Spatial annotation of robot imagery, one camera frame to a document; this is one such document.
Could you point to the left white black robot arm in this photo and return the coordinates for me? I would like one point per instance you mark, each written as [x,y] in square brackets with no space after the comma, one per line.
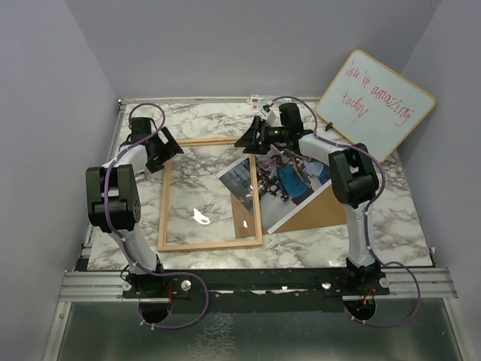
[113,201]

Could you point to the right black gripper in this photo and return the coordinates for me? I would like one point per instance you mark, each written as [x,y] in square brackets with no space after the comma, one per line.
[249,138]

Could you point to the light wooden picture frame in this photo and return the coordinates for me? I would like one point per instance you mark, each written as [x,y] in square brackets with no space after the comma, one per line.
[162,245]

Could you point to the black mounting bar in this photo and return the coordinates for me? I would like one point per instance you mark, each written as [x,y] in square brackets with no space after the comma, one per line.
[254,290]

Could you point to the white label strip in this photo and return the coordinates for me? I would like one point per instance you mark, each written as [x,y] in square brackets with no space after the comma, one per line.
[258,102]

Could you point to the whiteboard with red writing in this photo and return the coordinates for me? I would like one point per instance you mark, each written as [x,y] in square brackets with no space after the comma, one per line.
[369,103]

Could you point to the colour photo print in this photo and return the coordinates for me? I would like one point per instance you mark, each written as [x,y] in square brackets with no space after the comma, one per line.
[285,181]

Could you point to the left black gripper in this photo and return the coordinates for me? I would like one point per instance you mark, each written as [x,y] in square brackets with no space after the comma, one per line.
[170,149]

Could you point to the aluminium front rail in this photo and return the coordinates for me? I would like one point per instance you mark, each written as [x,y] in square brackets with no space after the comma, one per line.
[430,283]

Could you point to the small white bracket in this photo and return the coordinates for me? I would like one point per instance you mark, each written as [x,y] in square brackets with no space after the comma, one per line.
[140,176]

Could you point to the brown frame backing board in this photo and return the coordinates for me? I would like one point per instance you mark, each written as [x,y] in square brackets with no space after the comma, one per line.
[322,209]

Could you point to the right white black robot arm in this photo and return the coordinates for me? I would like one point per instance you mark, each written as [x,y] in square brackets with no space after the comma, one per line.
[354,181]

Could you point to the clear frame glass pane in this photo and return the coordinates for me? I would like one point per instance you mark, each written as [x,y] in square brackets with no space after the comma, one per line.
[200,205]

